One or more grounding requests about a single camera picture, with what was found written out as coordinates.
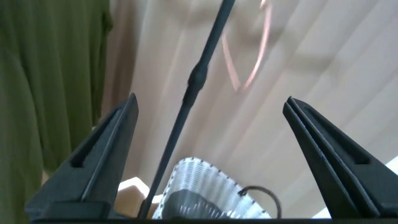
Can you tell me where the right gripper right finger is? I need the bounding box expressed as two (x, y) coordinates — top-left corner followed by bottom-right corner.
(282, 95), (398, 219)

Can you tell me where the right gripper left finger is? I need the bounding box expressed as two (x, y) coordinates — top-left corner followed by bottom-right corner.
(24, 92), (140, 220)

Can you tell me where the green printed shirt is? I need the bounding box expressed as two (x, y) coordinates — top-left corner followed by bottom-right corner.
(0, 0), (114, 220)

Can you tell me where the pink clothes hanger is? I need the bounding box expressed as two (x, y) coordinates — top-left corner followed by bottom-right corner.
(221, 0), (274, 93)

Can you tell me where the white laundry basket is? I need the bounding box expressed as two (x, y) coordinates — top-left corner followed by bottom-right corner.
(152, 157), (282, 219)

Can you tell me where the black clothes rack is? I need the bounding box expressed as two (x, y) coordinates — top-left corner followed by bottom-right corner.
(138, 0), (236, 219)

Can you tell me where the beige curtain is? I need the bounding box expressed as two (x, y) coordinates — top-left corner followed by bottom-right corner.
(101, 0), (398, 218)

